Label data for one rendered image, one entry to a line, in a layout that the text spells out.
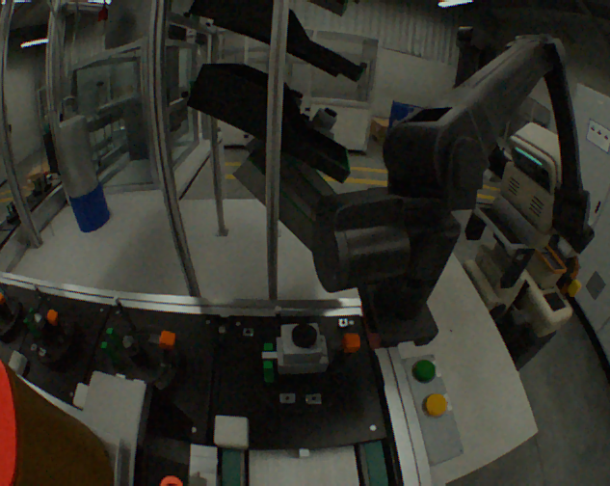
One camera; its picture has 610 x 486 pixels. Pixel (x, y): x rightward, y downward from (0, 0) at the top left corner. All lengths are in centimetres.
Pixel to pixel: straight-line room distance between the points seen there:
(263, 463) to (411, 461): 22
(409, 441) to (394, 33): 948
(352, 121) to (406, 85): 534
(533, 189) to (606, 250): 235
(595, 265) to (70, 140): 383
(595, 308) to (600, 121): 189
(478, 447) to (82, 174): 136
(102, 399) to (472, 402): 63
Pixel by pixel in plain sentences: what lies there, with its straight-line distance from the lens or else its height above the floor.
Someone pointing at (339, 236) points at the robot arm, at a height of 126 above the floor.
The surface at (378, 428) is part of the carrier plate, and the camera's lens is 42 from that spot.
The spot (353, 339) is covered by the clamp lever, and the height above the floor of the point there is 108.
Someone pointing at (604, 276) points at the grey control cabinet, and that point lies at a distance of 318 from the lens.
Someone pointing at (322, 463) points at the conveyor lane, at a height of 92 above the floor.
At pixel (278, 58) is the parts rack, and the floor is 137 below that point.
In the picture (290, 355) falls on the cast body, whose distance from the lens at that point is 32.
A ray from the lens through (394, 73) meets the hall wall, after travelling 937.
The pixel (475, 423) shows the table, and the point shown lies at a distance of 64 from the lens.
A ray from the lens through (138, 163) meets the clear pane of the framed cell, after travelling 128.
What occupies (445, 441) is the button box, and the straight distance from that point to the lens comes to 47.
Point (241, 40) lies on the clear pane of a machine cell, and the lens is 434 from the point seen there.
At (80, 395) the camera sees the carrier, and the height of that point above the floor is 99.
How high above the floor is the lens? 136
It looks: 37 degrees down
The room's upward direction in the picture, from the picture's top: 5 degrees clockwise
